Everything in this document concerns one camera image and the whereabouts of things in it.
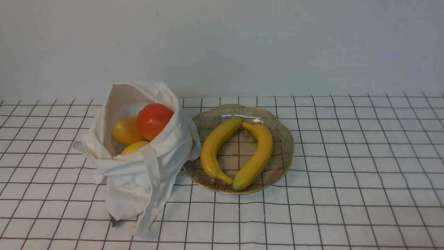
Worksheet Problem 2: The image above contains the yellow orange mango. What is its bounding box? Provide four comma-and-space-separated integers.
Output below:
112, 116, 147, 145

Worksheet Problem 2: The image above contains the yellow lemon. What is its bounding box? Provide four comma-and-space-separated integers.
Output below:
121, 141, 150, 155

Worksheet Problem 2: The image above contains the right yellow banana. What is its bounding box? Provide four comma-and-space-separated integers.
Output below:
232, 122, 273, 191

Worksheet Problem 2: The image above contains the left yellow banana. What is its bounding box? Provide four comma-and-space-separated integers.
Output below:
200, 117, 243, 185

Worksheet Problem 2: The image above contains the yellow banana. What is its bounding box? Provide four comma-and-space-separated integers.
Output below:
200, 117, 243, 185
232, 122, 273, 191

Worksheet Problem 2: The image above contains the red orange pomegranate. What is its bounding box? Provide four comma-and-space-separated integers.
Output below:
137, 103, 174, 141

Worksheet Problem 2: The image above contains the white cloth bag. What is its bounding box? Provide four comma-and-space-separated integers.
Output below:
72, 81, 202, 239

